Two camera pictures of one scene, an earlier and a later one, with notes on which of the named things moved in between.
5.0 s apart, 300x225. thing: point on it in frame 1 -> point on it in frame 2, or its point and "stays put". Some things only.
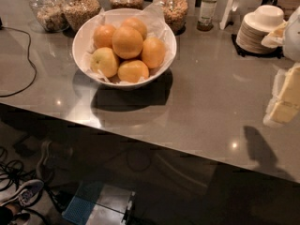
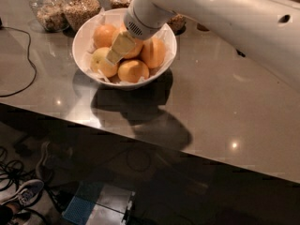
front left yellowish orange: (105, 60) stays put
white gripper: (292, 39) -> (138, 27)
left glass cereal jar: (48, 6) stays put
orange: (127, 42) stays put
